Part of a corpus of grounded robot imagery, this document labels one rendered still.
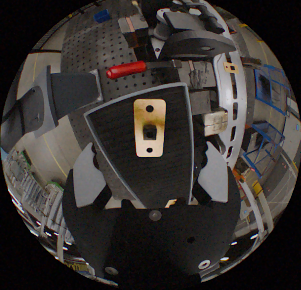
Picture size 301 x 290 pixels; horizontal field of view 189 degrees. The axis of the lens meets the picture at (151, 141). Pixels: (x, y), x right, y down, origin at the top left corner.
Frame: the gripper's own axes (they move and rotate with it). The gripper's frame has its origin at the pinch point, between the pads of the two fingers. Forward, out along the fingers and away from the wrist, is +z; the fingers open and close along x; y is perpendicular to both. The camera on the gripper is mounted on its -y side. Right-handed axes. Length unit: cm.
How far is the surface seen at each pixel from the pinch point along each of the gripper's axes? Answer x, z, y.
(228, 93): 27.6, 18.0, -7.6
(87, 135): -44, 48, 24
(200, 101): 10.2, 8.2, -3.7
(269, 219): 647, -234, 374
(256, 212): 355, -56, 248
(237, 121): 36.2, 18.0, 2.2
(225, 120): 20.0, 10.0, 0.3
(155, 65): 1.0, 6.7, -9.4
